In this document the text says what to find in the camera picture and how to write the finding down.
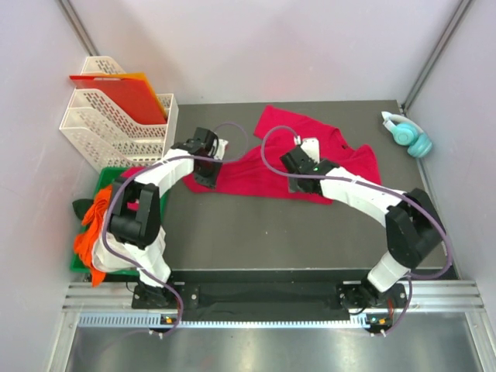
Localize green plastic bin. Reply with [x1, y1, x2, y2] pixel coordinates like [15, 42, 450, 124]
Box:
[73, 167, 171, 287]

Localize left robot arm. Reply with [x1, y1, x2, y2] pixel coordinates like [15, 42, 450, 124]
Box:
[98, 127, 229, 308]

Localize red t-shirt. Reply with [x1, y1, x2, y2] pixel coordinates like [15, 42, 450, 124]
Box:
[121, 167, 160, 213]
[181, 104, 383, 205]

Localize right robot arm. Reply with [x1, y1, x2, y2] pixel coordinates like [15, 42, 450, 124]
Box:
[280, 146, 446, 307]

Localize red t-shirt in bin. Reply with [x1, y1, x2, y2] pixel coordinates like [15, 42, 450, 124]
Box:
[121, 167, 160, 213]

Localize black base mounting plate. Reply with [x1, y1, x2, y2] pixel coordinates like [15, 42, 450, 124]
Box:
[131, 269, 407, 321]

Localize orange t-shirt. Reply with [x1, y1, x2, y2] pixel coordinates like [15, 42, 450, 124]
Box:
[74, 185, 112, 287]

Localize red orange folder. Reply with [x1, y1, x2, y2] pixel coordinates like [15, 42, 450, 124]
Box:
[69, 73, 167, 125]

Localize dark green cloth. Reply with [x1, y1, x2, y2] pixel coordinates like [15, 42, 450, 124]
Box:
[72, 198, 94, 222]

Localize white perforated file rack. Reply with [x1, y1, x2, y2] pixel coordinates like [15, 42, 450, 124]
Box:
[58, 56, 179, 174]

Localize white t-shirt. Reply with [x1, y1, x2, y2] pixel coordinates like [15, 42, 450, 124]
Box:
[91, 227, 171, 274]

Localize teal white headphones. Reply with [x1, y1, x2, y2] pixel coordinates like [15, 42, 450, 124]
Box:
[381, 111, 433, 159]

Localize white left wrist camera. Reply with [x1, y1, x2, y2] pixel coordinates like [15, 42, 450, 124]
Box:
[214, 139, 229, 160]

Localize slotted cable duct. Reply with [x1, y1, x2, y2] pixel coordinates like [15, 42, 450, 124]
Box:
[78, 312, 387, 329]

